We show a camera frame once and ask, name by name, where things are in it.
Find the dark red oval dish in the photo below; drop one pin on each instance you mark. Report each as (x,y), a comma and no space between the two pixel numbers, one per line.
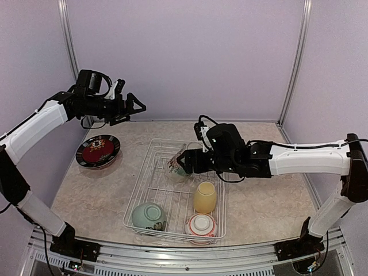
(97,151)

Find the black plate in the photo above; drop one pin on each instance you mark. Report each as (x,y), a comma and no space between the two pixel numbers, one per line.
(85,164)

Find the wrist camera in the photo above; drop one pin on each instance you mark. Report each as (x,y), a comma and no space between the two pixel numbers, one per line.
(201,129)
(115,89)

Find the yellow cup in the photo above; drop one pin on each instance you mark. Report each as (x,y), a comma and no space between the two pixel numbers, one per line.
(205,197)

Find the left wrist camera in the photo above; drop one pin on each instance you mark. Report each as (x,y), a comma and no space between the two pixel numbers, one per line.
(115,89)

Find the teal floral mug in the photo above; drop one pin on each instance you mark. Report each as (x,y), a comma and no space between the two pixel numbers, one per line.
(173,169)

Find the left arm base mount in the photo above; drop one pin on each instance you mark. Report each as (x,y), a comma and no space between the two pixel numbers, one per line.
(71,247)

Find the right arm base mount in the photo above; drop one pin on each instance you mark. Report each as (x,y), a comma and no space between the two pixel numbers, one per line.
(305,244)

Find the white wire dish rack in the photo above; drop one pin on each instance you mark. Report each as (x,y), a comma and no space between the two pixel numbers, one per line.
(176,198)

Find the aluminium front frame rail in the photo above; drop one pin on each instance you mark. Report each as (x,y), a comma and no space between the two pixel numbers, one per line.
(126,259)

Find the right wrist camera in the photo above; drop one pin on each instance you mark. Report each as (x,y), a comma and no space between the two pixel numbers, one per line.
(201,129)

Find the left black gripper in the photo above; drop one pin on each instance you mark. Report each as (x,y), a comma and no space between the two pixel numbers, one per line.
(119,110)

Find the white red rimmed bowl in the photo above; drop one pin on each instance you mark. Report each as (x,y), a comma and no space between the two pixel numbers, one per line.
(202,225)

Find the left aluminium corner post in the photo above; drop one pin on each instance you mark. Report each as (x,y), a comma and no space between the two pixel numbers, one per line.
(67,34)

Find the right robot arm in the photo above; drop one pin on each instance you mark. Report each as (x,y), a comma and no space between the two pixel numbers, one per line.
(346,159)

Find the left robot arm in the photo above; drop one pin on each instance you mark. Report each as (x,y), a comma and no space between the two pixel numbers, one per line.
(18,144)

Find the light green flower bowl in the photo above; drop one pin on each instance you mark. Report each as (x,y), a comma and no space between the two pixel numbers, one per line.
(149,216)

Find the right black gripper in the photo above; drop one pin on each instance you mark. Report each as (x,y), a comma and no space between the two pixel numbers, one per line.
(198,167)

